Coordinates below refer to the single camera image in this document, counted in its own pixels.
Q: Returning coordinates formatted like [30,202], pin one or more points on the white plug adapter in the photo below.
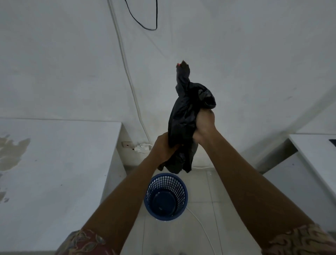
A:
[143,148]

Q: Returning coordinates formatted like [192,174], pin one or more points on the patterned right shirt sleeve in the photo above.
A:
[301,240]

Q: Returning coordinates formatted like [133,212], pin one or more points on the patterned shirt sleeve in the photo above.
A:
[81,243]
[301,240]

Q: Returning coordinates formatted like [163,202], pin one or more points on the black flat object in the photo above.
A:
[332,142]

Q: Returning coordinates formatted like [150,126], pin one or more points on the white desk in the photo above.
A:
[304,173]

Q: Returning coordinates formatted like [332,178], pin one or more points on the black plastic trash bag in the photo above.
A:
[187,118]

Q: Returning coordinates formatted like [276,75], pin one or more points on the person's left hand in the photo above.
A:
[160,148]

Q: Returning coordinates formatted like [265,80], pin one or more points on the person's right hand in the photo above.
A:
[205,126]

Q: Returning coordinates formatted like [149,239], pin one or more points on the person's right forearm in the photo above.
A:
[249,194]

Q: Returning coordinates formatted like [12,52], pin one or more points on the patterned left shirt sleeve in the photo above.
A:
[81,243]

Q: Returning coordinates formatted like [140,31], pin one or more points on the person's left forearm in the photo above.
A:
[126,202]

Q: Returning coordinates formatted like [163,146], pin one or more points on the blue plastic mesh wastebasket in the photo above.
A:
[166,196]

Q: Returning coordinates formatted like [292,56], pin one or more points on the white table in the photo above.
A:
[56,181]

